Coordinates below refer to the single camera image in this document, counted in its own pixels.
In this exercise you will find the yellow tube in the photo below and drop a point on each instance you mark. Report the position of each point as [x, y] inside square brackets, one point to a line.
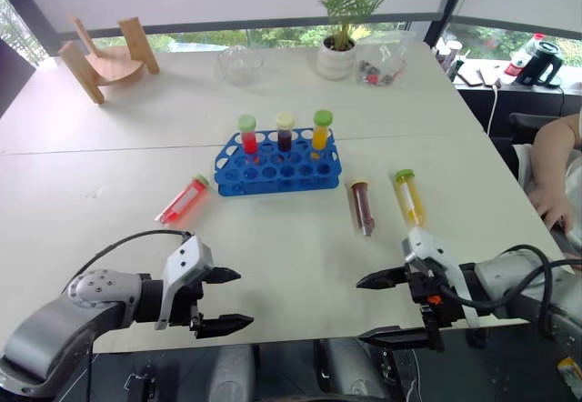
[410, 199]

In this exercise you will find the person's bare hand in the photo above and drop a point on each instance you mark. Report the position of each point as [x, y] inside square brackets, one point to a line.
[554, 206]

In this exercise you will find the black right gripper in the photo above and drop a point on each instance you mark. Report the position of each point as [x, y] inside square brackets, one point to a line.
[441, 304]

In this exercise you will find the brown tube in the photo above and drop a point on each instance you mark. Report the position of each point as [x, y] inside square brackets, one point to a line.
[362, 204]

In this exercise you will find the dark cup with white lid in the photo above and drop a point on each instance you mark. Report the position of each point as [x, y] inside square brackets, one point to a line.
[450, 58]

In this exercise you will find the blue test tube rack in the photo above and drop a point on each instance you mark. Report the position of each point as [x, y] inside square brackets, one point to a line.
[291, 174]

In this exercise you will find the wooden stand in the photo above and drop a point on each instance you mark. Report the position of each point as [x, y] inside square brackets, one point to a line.
[113, 67]

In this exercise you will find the plastic bottle red cap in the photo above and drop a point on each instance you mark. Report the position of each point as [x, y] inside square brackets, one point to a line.
[518, 63]

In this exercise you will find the white ribbed plant pot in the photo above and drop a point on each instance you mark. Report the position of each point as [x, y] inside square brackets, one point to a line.
[335, 62]

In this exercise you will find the person's bare forearm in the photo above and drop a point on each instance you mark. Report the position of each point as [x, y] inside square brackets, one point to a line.
[552, 152]

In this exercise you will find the black office chair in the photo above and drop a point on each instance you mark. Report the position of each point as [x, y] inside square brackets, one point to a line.
[523, 124]

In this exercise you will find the phone on side table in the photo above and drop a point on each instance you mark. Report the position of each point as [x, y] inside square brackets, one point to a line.
[470, 77]

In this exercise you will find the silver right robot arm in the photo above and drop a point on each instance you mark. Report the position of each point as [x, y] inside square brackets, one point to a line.
[514, 274]

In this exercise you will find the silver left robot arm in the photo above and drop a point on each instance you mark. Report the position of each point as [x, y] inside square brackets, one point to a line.
[50, 324]

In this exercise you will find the orange liquid tube green cap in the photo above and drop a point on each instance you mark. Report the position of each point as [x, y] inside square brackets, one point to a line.
[320, 136]

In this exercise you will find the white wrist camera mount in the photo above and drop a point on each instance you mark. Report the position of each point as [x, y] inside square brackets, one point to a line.
[186, 258]
[432, 249]

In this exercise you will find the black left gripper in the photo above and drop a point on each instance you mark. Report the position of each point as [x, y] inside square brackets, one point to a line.
[184, 304]

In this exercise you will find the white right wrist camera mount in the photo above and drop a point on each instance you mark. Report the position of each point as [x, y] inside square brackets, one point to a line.
[432, 249]

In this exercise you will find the clear glass bowl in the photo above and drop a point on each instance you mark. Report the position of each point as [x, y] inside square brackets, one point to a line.
[239, 66]

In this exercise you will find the dark purple tube cream cap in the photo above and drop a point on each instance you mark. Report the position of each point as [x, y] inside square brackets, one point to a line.
[285, 136]

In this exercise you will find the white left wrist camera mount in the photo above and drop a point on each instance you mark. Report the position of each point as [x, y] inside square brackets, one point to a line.
[186, 258]

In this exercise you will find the black electric kettle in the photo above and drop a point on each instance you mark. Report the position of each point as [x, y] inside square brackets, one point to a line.
[538, 63]

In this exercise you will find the clear plastic bag with items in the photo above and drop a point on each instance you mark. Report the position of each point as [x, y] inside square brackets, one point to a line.
[379, 63]

